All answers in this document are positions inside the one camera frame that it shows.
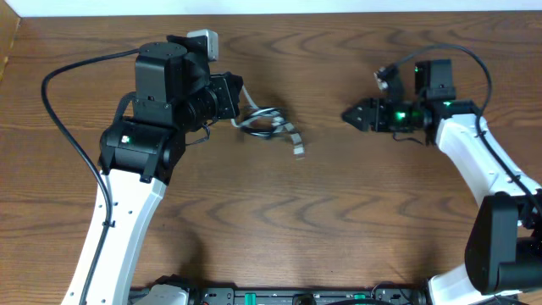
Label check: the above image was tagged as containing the black USB cable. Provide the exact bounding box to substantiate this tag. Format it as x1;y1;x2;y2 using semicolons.
239;105;283;140

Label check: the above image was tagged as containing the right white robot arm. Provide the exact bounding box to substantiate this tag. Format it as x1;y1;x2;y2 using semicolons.
341;59;541;304

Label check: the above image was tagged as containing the white USB cable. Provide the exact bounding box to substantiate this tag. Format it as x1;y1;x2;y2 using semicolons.
230;84;306;160

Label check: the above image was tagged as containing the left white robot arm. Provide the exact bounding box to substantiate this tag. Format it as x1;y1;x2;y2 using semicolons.
63;30;243;304

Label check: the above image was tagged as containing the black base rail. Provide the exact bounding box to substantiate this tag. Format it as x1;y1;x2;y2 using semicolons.
127;274;430;305

